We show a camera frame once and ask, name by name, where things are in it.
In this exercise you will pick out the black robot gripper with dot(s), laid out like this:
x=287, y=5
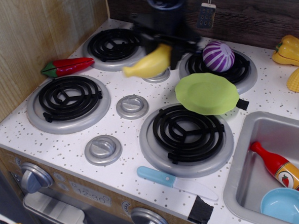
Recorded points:
x=166, y=24

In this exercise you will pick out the yellow toy banana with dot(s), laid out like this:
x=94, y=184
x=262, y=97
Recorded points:
x=152, y=64

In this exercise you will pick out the green plastic plate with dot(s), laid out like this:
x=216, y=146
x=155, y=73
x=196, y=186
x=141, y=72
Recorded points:
x=207, y=94

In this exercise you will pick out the black tape piece by plate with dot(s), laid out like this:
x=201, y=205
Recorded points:
x=242, y=104

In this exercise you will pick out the silver stove knob upper middle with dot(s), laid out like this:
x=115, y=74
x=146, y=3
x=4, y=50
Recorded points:
x=159, y=78

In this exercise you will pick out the silver stove knob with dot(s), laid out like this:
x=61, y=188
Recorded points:
x=103, y=150
x=132, y=107
x=159, y=78

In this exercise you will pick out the purple striped toy onion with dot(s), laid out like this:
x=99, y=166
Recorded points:
x=218, y=56

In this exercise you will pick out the back left stove burner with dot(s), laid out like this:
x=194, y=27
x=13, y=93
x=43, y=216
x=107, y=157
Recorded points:
x=114, y=49

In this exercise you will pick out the stove burner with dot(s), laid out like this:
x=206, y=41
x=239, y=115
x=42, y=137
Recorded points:
x=68, y=104
x=242, y=74
x=114, y=49
x=186, y=144

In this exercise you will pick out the back right stove burner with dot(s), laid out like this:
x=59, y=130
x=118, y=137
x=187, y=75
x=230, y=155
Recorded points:
x=242, y=74

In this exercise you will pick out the silver stove knob lower middle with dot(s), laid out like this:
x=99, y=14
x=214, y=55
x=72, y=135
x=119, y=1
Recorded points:
x=132, y=107

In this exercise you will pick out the front right stove burner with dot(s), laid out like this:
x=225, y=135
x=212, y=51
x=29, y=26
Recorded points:
x=186, y=144

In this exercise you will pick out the yellow toy bell pepper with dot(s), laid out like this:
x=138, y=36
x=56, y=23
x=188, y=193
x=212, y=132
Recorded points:
x=287, y=51

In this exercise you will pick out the red toy chili pepper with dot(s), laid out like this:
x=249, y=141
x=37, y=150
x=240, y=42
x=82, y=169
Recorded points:
x=65, y=67

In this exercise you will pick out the front left stove burner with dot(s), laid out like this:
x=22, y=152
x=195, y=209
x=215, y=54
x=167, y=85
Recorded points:
x=68, y=104

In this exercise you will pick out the silver stove knob front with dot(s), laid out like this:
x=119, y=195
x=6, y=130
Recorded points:
x=103, y=150

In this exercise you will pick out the silver metal sink basin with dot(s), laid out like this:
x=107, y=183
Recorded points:
x=248, y=180

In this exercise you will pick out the black tape piece front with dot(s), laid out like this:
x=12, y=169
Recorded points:
x=200, y=212

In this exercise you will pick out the red toy sauce bottle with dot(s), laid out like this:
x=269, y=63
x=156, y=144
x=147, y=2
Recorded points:
x=278, y=166

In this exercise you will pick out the oven clock display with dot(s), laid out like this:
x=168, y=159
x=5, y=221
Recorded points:
x=91, y=194

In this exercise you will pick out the silver oven knob right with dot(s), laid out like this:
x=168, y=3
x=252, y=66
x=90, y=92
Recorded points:
x=146, y=216

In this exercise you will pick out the silver oven knob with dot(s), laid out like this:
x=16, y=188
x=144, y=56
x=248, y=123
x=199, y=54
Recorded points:
x=34, y=178
x=146, y=216

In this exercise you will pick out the light blue plastic bowl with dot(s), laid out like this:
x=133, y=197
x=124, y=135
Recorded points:
x=281, y=203

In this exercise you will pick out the silver oven knob left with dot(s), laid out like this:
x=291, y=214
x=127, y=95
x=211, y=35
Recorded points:
x=34, y=178

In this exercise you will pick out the blue handled toy knife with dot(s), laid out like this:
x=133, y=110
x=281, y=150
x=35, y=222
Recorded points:
x=172, y=181

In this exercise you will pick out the silver oven door handle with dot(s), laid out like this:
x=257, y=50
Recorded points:
x=53, y=210

